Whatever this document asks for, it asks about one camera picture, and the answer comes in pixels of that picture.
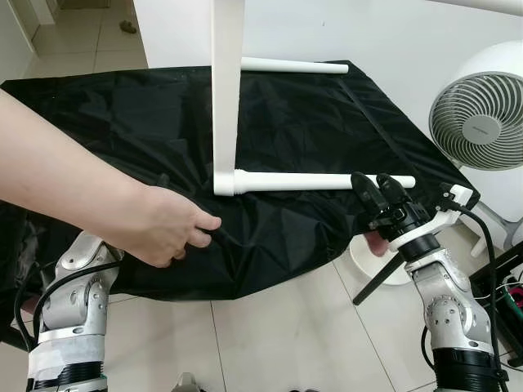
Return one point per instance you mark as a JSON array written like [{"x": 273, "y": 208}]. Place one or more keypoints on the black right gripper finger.
[
  {"x": 365, "y": 192},
  {"x": 394, "y": 189}
]

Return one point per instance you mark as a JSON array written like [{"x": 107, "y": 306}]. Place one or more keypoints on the black table cloth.
[{"x": 310, "y": 114}]

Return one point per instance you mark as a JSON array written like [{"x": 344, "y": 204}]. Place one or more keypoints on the bare person forearm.
[{"x": 49, "y": 155}]

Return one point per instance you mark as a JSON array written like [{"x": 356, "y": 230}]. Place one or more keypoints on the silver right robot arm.
[{"x": 445, "y": 302}]

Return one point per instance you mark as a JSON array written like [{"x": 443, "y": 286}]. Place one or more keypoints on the bare person hand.
[{"x": 163, "y": 224}]

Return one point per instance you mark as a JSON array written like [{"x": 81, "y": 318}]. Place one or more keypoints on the small pink cylinder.
[{"x": 374, "y": 242}]

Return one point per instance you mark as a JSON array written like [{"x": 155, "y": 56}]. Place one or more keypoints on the black table leg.
[{"x": 380, "y": 282}]

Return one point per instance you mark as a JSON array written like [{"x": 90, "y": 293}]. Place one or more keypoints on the black shelf rack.
[{"x": 502, "y": 273}]

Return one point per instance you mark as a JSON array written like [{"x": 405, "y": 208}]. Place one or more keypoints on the pink hair dryer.
[{"x": 513, "y": 296}]

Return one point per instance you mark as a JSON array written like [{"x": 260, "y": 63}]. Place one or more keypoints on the grey left robot foot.
[{"x": 188, "y": 382}]

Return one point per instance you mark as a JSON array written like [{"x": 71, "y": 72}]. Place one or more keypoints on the small dark floor object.
[{"x": 128, "y": 26}]

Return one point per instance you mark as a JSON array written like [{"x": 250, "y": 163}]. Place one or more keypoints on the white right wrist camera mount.
[{"x": 429, "y": 226}]

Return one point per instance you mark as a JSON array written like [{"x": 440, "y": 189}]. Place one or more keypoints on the white pedestal fan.
[{"x": 482, "y": 126}]

